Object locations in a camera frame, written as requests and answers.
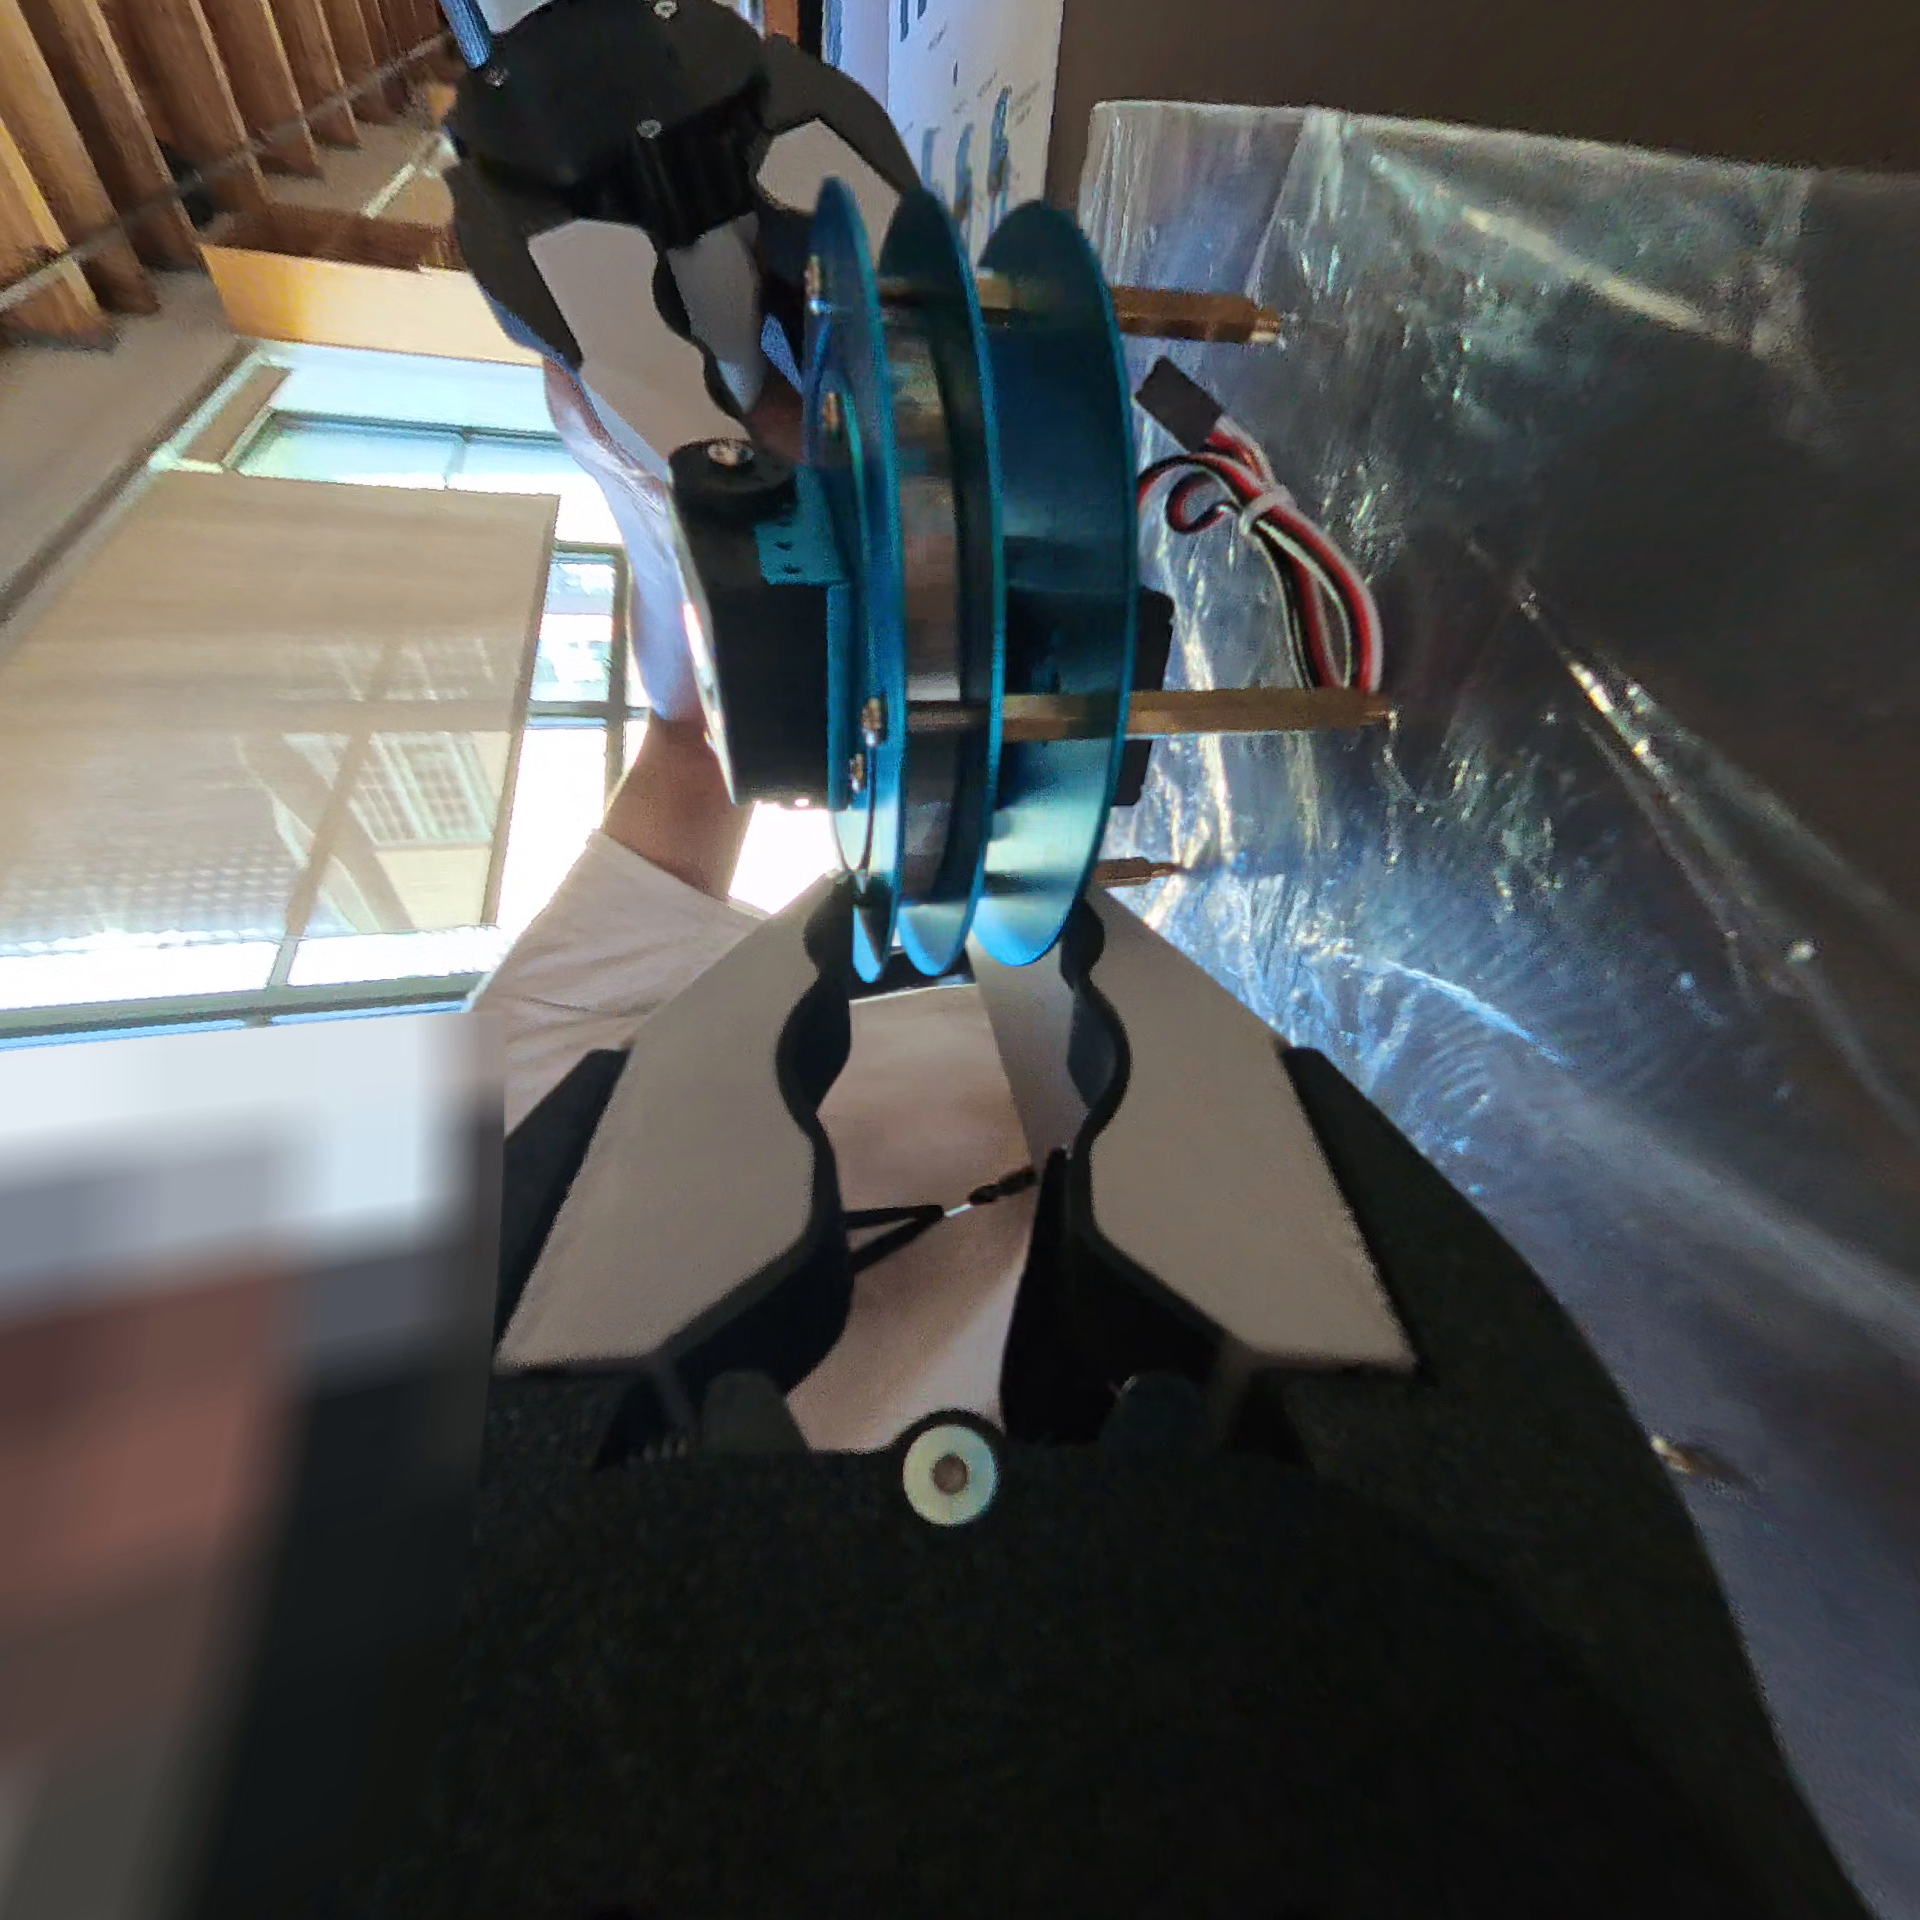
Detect grey desk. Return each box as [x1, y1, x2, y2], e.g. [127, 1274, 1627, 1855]
[808, 0, 1920, 1920]

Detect large clear plastic bag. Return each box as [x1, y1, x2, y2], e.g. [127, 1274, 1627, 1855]
[1076, 99, 1920, 1920]

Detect red white black servo cable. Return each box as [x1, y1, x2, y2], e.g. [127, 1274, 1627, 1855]
[1132, 357, 1402, 695]

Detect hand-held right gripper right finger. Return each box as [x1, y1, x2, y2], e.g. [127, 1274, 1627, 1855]
[1055, 896, 1423, 1378]

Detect person's left forearm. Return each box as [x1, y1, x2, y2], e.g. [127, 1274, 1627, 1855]
[599, 710, 760, 912]

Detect black chest harness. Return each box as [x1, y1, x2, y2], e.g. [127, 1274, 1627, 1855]
[839, 1167, 1039, 1278]

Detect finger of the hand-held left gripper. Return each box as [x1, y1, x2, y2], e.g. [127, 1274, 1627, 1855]
[536, 352, 718, 732]
[656, 222, 794, 431]

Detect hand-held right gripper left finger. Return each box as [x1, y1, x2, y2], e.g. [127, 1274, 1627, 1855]
[499, 878, 860, 1378]

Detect beige roller shade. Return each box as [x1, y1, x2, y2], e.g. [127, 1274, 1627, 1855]
[0, 482, 560, 970]

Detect teal round robot base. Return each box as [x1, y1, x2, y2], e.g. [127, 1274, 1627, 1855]
[661, 176, 1396, 981]

